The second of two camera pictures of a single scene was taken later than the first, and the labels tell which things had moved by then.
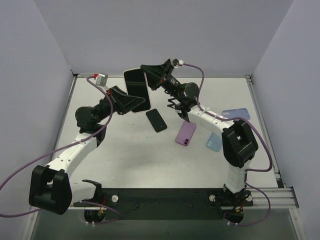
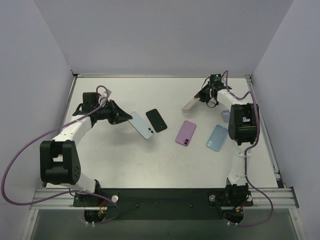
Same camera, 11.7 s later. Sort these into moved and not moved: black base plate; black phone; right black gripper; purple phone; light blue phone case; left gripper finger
Moved: left gripper finger; right black gripper
Not moved: black phone; black base plate; purple phone; light blue phone case
